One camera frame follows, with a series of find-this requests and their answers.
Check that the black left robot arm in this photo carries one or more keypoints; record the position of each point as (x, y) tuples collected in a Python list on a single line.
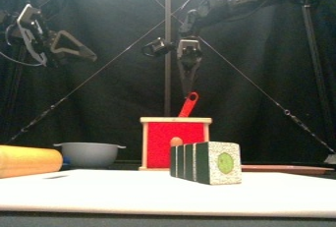
[(8, 24)]

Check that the wooden knife block red felt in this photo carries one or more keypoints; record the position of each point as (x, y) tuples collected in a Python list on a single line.
[(158, 139)]

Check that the green sushi roll piece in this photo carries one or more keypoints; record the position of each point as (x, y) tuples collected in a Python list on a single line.
[(180, 160), (189, 162)]

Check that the sushi piece green centre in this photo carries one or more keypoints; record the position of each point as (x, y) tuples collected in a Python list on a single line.
[(218, 163)]

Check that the pink flat plate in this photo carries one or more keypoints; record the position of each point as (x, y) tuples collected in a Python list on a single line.
[(288, 169)]

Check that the white cutting board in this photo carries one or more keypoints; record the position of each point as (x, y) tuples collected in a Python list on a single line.
[(130, 195)]

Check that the small round wooden knob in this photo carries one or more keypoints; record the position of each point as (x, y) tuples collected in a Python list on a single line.
[(176, 141)]

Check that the grey-blue toy pot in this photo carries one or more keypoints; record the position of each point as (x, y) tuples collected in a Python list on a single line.
[(89, 155)]

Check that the yellow wooden rolling pin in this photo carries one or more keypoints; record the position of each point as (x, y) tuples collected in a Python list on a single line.
[(25, 160)]

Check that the vertical metal frame pole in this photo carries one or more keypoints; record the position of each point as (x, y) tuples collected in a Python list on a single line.
[(166, 14)]

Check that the slanted dark frame pole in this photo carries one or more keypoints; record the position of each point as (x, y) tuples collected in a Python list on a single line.
[(314, 73)]

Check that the small white bracket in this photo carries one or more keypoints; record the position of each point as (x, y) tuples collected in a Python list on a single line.
[(330, 158)]

